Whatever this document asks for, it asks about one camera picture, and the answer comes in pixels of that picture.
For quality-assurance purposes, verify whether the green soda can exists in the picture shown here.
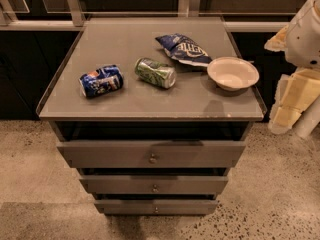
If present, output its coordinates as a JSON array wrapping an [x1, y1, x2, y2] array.
[[135, 58, 176, 89]]

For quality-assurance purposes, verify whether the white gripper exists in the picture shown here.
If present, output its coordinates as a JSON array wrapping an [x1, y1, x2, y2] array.
[[264, 0, 320, 134]]

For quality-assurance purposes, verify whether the grey drawer cabinet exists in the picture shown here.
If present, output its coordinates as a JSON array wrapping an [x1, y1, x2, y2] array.
[[37, 17, 266, 203]]

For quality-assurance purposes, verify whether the blue soda can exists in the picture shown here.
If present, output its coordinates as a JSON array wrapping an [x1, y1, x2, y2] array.
[[79, 65, 124, 98]]

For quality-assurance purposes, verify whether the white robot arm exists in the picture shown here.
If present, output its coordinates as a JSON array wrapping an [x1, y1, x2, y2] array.
[[264, 0, 320, 138]]

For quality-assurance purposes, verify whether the grey top drawer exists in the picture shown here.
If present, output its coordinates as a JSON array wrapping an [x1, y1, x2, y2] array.
[[57, 140, 245, 169]]

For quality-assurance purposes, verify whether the grey bottom drawer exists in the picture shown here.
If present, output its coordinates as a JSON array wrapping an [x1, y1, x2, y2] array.
[[94, 199, 218, 215]]

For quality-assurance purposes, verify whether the grey middle drawer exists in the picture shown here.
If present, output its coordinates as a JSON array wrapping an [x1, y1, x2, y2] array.
[[80, 175, 228, 195]]

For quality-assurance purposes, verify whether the white paper bowl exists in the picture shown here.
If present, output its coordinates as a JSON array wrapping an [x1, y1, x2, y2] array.
[[207, 57, 260, 91]]

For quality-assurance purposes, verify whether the metal glass railing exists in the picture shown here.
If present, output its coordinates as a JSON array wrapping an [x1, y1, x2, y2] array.
[[1, 0, 307, 32]]

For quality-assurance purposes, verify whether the blue chip bag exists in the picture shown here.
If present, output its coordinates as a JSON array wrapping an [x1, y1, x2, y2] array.
[[156, 33, 212, 67]]

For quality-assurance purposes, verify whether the grey drawer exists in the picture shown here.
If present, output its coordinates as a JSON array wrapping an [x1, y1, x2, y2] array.
[[57, 140, 245, 169], [80, 175, 228, 195], [94, 199, 218, 215]]

